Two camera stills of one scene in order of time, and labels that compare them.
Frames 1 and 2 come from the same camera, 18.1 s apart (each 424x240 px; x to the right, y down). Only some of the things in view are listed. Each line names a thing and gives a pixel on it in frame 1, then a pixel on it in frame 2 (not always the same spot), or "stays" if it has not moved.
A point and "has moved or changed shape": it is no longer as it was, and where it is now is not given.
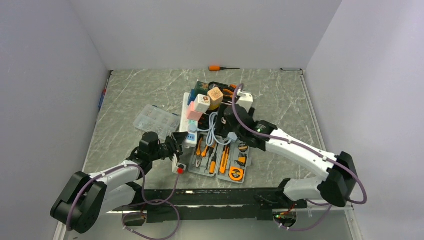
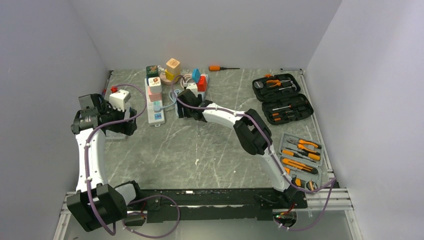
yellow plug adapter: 214,104 has moved or changed shape
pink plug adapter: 192,114 has moved or changed shape
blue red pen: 102,95 stays
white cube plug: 202,103 has moved or changed shape
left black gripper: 175,140 -> 126,127
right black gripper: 227,121 -> 180,107
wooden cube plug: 215,95 -> 173,67
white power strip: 192,138 -> 156,118
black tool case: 228,91 -> 282,103
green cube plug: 201,88 -> 152,71
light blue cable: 211,137 -> 173,96
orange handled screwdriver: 217,68 stays
